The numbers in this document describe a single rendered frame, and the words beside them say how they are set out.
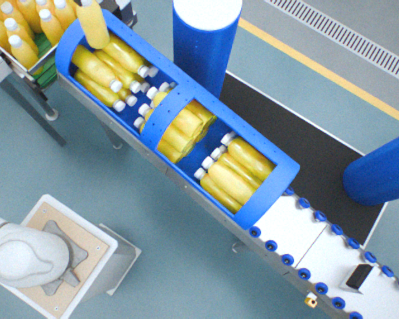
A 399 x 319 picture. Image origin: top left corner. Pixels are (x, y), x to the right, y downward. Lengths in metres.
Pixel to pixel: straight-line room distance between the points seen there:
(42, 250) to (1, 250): 0.10
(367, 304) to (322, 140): 1.18
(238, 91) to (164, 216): 0.90
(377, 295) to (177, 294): 1.18
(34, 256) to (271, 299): 1.60
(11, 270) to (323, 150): 1.87
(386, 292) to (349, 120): 1.43
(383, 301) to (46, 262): 1.15
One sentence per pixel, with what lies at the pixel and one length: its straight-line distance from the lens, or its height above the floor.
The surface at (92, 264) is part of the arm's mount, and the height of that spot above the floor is 1.02.
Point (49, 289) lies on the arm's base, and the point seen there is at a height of 1.03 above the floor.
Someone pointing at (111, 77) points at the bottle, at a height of 1.13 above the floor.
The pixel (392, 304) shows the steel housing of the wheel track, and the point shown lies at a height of 0.93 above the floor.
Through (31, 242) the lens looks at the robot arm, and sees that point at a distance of 1.15.
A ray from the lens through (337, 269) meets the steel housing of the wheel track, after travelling 1.53.
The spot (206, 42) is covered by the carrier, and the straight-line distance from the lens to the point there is 1.65.
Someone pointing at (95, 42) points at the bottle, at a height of 1.28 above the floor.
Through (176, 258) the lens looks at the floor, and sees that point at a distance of 2.35.
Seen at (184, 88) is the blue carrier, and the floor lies 1.22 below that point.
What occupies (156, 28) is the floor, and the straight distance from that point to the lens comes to 2.82.
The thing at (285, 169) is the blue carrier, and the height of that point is 1.22.
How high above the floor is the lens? 2.35
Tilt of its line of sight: 75 degrees down
